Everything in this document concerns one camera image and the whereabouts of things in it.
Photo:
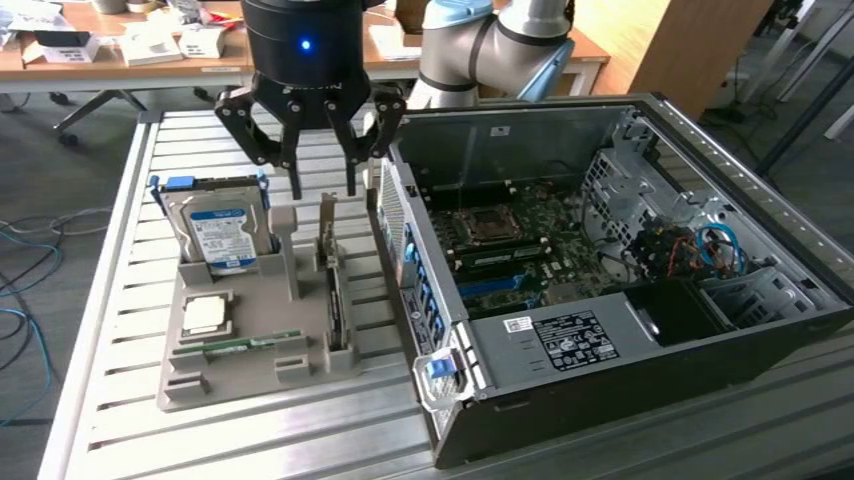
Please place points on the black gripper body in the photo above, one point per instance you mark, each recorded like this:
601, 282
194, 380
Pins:
301, 65

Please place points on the NVIDIA graphics card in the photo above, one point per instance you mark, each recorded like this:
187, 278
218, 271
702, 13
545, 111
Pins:
334, 300

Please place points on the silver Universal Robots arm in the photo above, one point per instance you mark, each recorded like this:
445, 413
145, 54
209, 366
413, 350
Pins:
454, 60

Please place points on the white paper stack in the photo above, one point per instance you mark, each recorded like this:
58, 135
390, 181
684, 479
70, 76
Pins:
394, 45

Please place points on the small white labelled box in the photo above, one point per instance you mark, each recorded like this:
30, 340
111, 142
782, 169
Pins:
203, 47

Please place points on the flat white cardboard box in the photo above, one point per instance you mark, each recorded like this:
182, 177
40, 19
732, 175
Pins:
150, 50

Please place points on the metal CPU socket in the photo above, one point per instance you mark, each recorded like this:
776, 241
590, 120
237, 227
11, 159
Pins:
487, 222

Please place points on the beige tape roll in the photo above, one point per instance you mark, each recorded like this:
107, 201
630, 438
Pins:
142, 6

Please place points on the wooden desk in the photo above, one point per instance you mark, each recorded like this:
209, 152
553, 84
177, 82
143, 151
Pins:
101, 70

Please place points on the grey cup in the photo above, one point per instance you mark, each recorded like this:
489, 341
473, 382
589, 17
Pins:
110, 6

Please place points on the black wheeled chair base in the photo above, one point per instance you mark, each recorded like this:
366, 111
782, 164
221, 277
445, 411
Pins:
87, 107

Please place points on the grey parts rack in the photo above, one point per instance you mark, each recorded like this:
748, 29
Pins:
267, 310

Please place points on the white box with black insert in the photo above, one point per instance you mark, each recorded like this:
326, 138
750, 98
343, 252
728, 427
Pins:
70, 52

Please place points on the long PCIe expansion slot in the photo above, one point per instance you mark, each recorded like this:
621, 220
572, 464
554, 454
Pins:
490, 286

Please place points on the silver CPU chip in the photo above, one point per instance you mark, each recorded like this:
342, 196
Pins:
207, 315

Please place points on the green motherboard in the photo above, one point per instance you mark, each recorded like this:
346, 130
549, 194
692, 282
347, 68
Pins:
568, 250

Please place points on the green RAM stick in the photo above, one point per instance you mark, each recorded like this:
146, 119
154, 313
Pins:
254, 342

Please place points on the scattered white papers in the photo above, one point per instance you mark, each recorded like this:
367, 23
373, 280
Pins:
34, 20

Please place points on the silver perforated drive cage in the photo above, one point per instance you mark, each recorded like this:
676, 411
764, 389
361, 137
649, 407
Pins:
621, 200

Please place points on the blue case latch tab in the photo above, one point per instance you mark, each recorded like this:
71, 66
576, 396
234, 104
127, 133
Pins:
441, 367

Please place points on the grey power supply unit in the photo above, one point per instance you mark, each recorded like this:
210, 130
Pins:
501, 350

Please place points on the grey side panel latch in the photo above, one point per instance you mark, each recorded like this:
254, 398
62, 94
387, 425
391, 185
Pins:
434, 395

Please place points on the wooden cabinet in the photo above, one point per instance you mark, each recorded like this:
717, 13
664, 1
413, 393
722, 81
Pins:
701, 60

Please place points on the black open PC case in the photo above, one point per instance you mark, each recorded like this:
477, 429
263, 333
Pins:
668, 390

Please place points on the silver disk bay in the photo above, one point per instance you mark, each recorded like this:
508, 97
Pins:
768, 295

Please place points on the hard disk with blue bracket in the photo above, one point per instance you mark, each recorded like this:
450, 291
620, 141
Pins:
221, 230

